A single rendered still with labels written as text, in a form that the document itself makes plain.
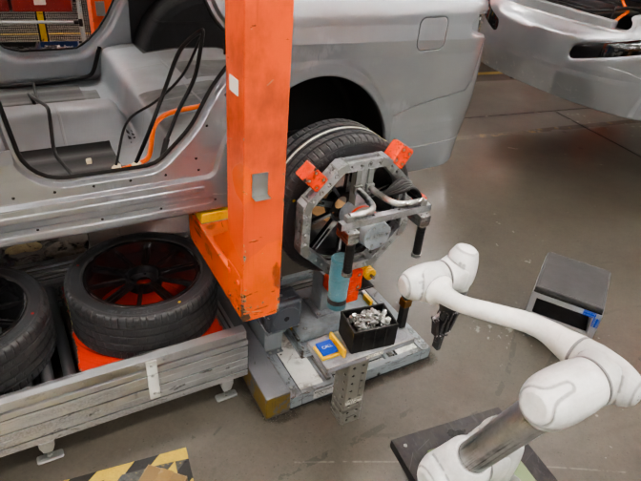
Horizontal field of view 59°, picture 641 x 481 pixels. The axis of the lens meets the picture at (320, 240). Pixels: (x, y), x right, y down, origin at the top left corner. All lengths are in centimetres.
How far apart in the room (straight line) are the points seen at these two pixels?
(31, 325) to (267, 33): 144
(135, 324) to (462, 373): 161
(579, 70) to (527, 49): 45
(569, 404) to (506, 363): 171
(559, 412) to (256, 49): 128
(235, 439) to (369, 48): 181
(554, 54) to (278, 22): 310
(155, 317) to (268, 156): 86
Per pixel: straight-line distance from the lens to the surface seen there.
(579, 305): 319
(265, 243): 211
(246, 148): 189
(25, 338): 245
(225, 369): 258
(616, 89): 454
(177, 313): 242
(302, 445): 257
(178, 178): 249
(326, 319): 279
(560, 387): 146
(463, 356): 310
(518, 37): 483
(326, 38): 251
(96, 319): 247
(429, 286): 176
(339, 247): 256
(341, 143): 227
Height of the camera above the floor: 207
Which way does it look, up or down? 33 degrees down
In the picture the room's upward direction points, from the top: 5 degrees clockwise
